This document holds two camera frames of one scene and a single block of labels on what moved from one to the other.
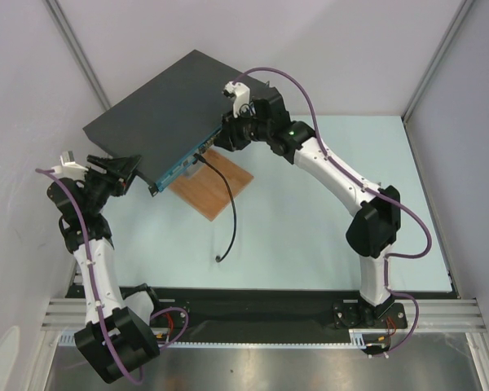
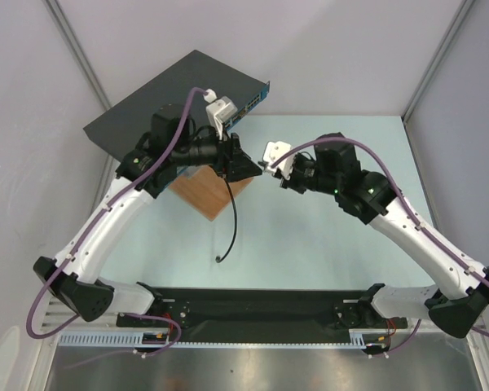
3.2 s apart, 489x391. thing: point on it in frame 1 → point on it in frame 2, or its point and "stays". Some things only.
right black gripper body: x=231 y=133 → x=292 y=175
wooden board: x=204 y=189 stays
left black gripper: x=123 y=169 → x=233 y=164
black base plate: x=255 y=314 stays
